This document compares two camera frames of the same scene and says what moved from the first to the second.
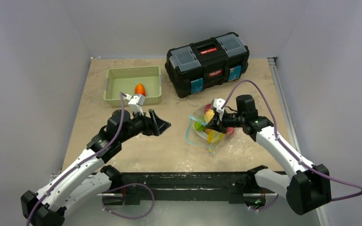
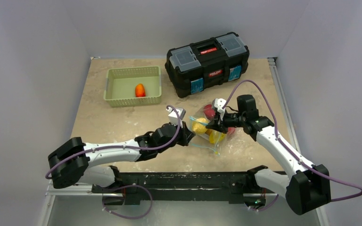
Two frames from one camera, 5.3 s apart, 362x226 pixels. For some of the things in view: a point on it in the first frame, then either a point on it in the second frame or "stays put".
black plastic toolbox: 206,64 stays put
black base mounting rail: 126,189 stays put
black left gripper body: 139,124 → 180,139
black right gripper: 218,120 stays put
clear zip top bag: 198,133 stays put
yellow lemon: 209,115 → 199,125
